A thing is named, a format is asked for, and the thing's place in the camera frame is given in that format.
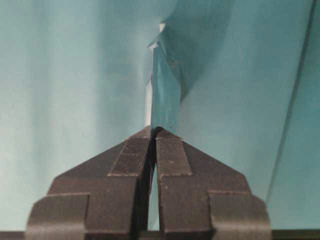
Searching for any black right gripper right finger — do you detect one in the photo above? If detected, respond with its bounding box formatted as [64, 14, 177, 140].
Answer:
[155, 129, 272, 240]

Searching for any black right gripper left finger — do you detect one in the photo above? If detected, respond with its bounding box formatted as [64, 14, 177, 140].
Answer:
[25, 127, 151, 240]

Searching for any silver zip bag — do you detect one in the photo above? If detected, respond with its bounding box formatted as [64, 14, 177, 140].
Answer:
[149, 19, 189, 133]

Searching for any teal paper backdrop sheet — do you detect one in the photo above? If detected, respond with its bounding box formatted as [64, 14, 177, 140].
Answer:
[264, 0, 320, 223]

